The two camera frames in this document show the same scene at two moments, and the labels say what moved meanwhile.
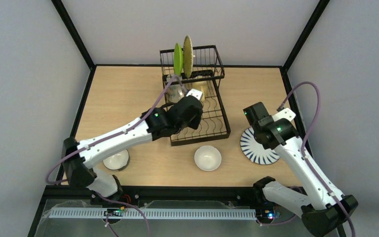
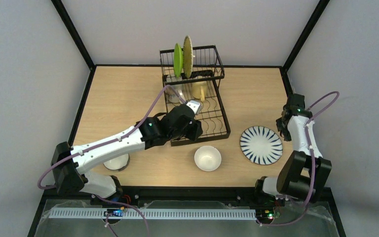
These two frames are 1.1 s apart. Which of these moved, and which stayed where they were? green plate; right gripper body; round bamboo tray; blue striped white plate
Moved: right gripper body
Stayed: round bamboo tray; green plate; blue striped white plate
